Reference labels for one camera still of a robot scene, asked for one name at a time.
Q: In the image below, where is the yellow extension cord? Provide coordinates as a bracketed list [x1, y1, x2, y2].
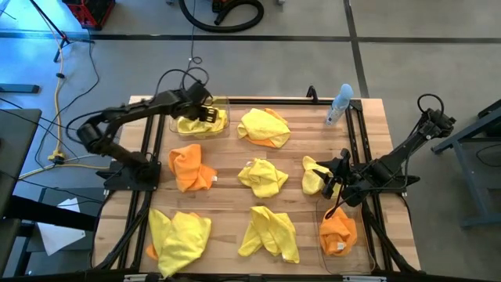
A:
[18, 11, 111, 180]

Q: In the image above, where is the white paper sheet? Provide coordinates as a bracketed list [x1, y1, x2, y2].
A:
[37, 197, 86, 256]

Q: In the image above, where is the yellow microfiber towel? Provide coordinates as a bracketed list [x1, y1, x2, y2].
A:
[236, 107, 292, 149]
[147, 208, 213, 279]
[237, 157, 290, 199]
[237, 205, 301, 265]
[301, 155, 341, 197]
[176, 108, 229, 139]

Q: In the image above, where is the black desk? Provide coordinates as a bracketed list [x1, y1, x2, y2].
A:
[0, 108, 98, 277]

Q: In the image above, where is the thin black floor cable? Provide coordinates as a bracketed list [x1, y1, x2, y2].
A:
[183, 0, 204, 79]

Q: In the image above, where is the blue spray bottle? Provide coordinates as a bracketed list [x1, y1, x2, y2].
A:
[324, 83, 355, 127]

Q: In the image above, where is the black flat stand foot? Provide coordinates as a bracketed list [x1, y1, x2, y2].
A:
[0, 83, 41, 94]

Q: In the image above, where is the black aluminium table frame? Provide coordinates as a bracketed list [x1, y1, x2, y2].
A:
[88, 96, 422, 277]

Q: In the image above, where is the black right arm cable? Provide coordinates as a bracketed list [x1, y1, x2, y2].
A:
[416, 92, 446, 117]

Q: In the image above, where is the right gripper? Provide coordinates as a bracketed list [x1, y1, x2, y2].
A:
[312, 147, 355, 200]

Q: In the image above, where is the clear plastic basket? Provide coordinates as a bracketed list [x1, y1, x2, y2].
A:
[168, 96, 232, 141]
[315, 195, 377, 275]

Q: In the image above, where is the black vacuum hose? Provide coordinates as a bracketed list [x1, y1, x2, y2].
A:
[178, 0, 265, 34]

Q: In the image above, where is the blue-grey metal table frame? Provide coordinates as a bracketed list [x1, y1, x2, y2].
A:
[430, 99, 501, 230]

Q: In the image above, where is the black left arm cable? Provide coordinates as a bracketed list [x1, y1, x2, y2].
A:
[155, 66, 211, 99]

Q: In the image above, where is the red tool case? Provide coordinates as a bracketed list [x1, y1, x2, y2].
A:
[62, 0, 117, 31]

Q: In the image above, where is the black tripod stand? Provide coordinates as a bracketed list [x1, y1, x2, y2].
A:
[27, 0, 96, 63]

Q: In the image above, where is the silver metal bracket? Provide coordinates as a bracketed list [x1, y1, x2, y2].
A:
[124, 273, 169, 282]
[343, 275, 387, 282]

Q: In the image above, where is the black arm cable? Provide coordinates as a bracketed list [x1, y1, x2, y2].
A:
[416, 92, 446, 117]
[155, 66, 211, 99]

